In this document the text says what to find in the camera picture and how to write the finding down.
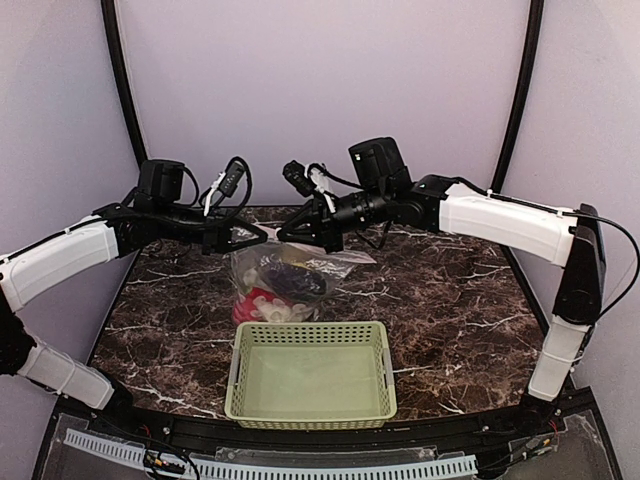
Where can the green plastic basket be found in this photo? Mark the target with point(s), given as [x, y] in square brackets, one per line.
[311, 376]

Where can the black left frame post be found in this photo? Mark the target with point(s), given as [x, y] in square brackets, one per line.
[121, 78]

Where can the black frame post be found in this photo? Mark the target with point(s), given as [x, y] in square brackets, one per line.
[525, 73]
[121, 78]

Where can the white cauliflower toy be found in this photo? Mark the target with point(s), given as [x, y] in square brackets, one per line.
[277, 311]

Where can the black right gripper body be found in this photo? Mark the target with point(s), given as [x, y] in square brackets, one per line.
[331, 227]

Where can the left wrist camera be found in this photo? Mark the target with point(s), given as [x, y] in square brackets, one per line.
[225, 186]

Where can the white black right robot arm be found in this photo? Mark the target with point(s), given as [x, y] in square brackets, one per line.
[385, 193]

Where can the black right frame post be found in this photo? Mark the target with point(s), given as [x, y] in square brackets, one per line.
[525, 73]

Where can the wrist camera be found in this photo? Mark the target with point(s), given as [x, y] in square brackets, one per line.
[225, 186]
[309, 181]

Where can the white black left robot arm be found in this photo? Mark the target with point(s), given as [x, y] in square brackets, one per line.
[151, 211]

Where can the black front rail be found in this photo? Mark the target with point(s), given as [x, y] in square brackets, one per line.
[486, 433]

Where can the purple eggplant toy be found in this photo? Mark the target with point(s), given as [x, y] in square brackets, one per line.
[297, 284]

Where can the clear zip top bag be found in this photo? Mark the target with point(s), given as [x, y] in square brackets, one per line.
[247, 264]

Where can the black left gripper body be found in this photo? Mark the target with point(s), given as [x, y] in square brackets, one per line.
[211, 238]

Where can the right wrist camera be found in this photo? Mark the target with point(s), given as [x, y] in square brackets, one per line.
[309, 181]

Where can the white cable duct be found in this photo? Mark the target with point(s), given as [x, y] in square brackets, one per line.
[253, 464]

